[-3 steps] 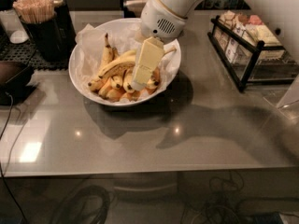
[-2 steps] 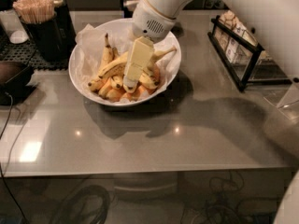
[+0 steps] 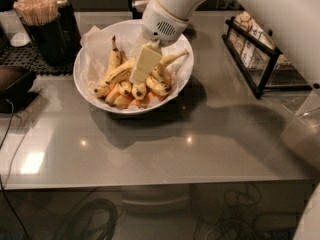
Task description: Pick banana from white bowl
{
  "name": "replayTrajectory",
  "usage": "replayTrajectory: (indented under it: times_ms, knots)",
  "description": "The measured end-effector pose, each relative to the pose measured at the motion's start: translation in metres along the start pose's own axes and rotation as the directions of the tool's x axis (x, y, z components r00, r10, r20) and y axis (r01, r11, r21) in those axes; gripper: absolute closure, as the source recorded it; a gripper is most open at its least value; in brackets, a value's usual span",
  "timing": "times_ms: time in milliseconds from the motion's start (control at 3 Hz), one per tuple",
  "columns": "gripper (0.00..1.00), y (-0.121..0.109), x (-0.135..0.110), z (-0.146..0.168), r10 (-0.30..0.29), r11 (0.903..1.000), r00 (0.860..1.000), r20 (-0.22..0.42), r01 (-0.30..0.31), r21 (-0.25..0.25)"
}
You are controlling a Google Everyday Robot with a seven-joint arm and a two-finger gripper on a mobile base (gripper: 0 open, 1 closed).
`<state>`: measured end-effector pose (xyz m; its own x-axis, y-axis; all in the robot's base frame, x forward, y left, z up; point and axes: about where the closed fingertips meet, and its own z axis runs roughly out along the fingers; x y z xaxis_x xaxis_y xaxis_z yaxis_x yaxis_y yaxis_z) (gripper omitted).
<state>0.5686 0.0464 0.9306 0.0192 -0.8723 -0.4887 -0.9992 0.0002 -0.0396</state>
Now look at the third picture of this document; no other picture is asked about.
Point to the black wire condiment rack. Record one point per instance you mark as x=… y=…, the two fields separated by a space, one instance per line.
x=275 y=77

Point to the black cup of stirrers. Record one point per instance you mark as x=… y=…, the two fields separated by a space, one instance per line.
x=50 y=41

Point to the black rubber mat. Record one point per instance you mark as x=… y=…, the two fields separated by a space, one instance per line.
x=29 y=58

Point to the white cup left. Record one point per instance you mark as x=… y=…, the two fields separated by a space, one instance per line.
x=13 y=28

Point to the right front banana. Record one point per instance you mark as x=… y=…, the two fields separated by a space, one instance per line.
x=159 y=81

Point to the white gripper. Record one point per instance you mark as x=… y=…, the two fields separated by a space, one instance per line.
x=161 y=24

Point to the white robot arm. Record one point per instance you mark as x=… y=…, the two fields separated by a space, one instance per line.
x=295 y=27

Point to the small banana front centre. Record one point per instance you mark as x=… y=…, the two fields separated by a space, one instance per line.
x=139 y=91

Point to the upright left banana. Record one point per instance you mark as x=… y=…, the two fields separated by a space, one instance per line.
x=115 y=56

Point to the small banana front left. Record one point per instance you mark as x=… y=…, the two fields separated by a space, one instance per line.
x=125 y=87

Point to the small banana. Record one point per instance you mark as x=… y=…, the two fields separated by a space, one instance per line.
x=125 y=87
x=102 y=90
x=139 y=91

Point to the dark bottle with cap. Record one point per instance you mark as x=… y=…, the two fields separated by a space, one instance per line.
x=69 y=25

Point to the white paper liner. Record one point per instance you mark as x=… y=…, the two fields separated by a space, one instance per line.
x=100 y=47

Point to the right long-stem banana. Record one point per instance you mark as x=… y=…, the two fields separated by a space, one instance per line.
x=170 y=58

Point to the sachets in rack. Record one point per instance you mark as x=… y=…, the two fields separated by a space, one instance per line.
x=251 y=56

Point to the curved banana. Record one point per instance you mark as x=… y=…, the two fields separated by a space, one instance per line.
x=114 y=75

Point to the wooden stirrer sticks bundle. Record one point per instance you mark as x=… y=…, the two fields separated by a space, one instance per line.
x=37 y=12

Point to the white bowl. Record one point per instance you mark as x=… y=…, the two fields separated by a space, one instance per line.
x=136 y=107

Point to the far left small banana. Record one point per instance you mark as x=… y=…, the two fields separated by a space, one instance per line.
x=102 y=90

